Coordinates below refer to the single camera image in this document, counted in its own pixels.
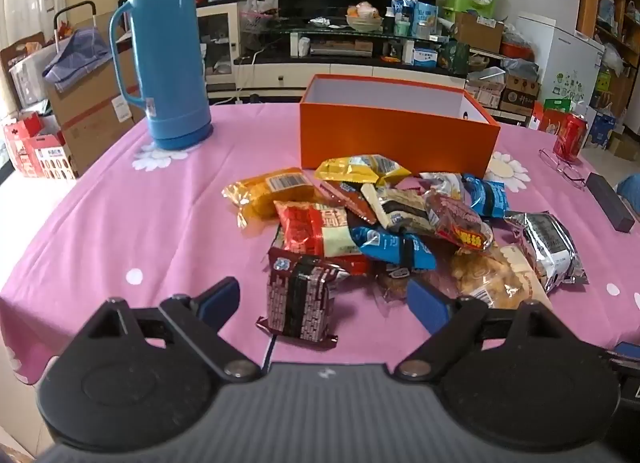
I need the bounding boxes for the red soda can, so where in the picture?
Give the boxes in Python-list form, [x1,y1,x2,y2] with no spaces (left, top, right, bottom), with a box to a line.
[553,112,589,163]

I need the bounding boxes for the stacked brown cartons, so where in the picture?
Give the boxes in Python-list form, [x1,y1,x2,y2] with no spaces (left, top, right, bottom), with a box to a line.
[465,67,542,116]

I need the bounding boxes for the blue rounded object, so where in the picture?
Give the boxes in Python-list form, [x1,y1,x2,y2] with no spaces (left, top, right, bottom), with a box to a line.
[617,174,640,217]

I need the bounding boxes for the blue black-banded snack packet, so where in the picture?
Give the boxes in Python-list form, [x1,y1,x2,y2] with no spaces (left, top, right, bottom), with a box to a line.
[349,224,437,273]

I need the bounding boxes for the clear cracker packet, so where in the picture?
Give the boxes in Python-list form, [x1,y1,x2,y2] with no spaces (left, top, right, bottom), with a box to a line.
[449,244,554,313]

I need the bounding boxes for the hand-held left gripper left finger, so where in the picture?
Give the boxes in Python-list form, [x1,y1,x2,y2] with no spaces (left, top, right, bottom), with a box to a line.
[75,277,262,385]

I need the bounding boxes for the dark brown snack packet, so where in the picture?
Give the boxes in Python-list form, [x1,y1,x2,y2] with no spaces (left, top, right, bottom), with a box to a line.
[255,246,352,349]

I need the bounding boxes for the hand cart handle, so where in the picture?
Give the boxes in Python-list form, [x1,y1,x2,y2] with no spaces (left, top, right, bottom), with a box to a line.
[52,0,99,55]

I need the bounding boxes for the dark red snack packet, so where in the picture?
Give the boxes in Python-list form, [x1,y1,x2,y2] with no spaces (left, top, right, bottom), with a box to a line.
[424,192,496,255]

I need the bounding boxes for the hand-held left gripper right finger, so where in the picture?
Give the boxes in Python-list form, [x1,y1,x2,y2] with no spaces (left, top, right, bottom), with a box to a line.
[395,278,581,382]

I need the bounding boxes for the silver and yellow snack packet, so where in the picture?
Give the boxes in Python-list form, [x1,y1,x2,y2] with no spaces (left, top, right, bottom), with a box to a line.
[419,172,467,200]

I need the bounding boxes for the reddish brown flat snack packet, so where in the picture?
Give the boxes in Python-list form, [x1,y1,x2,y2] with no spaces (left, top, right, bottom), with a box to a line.
[319,180,379,225]

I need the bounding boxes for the orange snack packet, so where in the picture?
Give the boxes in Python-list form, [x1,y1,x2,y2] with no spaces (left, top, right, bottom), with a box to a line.
[222,168,317,230]

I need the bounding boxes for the red printed gift box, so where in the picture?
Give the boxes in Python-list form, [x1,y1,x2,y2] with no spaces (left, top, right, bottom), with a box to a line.
[2,110,79,180]

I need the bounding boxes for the open cardboard box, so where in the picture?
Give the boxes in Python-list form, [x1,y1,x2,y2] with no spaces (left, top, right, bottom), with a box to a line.
[453,12,506,54]

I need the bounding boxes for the pink floral tablecloth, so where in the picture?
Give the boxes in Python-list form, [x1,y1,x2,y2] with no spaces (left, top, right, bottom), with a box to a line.
[0,102,640,386]

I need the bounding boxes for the red and white snack packet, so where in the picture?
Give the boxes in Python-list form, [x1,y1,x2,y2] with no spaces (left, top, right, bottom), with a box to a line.
[273,200,372,277]

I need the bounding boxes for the wooden bookshelf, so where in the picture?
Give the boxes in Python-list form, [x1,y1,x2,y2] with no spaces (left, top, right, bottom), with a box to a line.
[575,0,640,120]

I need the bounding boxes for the blue cloth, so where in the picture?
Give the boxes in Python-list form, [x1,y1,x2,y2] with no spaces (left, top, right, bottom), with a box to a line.
[42,27,114,93]

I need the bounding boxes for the blue thermos flask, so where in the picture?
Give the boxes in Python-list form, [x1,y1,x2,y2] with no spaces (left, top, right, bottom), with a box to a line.
[109,0,215,150]

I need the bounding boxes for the fruit bowl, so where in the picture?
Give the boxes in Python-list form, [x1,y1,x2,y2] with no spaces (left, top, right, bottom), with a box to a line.
[346,2,384,33]

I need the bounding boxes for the black glasses case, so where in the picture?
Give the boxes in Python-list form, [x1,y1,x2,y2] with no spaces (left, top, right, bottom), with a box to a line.
[585,172,636,234]

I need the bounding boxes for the white glass door cabinet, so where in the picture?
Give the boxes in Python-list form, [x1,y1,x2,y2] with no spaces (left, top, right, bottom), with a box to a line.
[195,0,241,90]

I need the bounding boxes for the white television stand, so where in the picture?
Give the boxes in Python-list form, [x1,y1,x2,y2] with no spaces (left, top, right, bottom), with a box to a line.
[205,18,472,105]

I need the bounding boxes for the large brown cardboard box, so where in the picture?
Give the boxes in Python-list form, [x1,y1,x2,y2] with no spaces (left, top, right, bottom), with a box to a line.
[44,10,147,175]

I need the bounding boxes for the silver and black snack packet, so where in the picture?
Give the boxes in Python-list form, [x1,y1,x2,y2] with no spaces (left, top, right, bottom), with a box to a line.
[504,211,589,295]

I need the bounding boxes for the red carton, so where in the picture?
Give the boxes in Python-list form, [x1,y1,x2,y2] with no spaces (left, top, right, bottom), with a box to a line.
[530,100,577,138]

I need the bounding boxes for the small blue snack packet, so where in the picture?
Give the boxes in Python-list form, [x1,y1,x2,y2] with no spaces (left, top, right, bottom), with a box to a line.
[462,174,510,218]

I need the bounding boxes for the white and black snack packet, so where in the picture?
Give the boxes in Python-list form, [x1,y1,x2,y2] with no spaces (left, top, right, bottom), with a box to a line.
[361,183,437,235]

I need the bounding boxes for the blue and white cartons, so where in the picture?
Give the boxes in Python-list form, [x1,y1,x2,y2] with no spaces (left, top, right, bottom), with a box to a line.
[389,0,441,40]

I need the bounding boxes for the orange cardboard box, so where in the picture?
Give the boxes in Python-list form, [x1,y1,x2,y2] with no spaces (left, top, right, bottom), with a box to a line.
[299,74,501,179]

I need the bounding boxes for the eyeglasses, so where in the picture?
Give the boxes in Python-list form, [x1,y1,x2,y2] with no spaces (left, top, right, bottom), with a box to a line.
[538,148,587,192]

